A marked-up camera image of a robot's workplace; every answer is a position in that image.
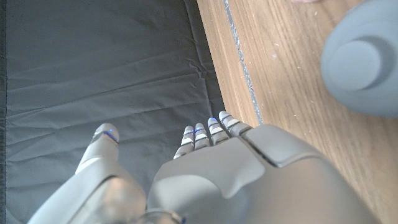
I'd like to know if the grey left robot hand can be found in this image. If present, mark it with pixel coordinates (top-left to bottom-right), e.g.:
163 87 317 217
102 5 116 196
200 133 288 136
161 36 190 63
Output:
27 110 381 224

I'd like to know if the small dark grey disc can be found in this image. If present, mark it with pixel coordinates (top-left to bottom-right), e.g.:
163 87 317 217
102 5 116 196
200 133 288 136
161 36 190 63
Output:
320 0 398 118

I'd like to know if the black backdrop curtain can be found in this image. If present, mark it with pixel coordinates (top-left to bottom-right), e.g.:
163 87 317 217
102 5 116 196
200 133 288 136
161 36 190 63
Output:
0 0 226 224

